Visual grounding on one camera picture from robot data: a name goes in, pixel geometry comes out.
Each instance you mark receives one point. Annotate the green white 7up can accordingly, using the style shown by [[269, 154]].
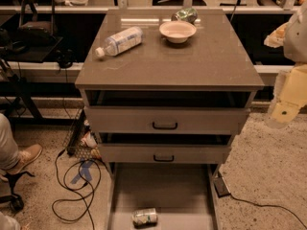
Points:
[[144, 217]]

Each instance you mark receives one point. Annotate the wire mesh basket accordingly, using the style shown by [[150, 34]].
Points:
[[80, 141]]

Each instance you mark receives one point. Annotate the black chair base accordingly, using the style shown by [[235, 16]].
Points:
[[15, 200]]

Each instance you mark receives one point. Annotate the tan shoe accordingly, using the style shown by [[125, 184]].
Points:
[[23, 158]]

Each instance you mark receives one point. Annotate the black bag on shelf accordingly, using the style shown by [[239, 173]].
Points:
[[35, 32]]

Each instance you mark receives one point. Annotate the open bottom drawer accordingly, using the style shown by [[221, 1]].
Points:
[[183, 196]]

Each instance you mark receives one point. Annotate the clear plastic water bottle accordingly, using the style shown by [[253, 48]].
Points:
[[121, 42]]

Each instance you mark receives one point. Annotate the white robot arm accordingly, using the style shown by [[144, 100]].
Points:
[[295, 40]]

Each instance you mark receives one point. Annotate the black headphones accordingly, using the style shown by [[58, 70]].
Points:
[[65, 59]]

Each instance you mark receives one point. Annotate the top drawer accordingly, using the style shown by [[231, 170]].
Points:
[[166, 120]]

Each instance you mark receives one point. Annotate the person leg light trousers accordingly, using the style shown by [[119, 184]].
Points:
[[9, 152]]

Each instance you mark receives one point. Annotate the middle drawer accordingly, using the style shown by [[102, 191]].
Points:
[[164, 154]]

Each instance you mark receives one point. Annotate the grey drawer cabinet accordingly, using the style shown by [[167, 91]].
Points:
[[210, 70]]

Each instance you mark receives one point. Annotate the blue tape cross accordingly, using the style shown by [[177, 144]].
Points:
[[83, 171]]

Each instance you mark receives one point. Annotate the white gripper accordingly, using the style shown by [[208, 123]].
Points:
[[295, 42]]

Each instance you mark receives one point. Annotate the white bowl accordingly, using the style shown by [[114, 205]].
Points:
[[177, 31]]

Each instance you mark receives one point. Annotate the black power adapter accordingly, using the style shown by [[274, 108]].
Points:
[[221, 187]]

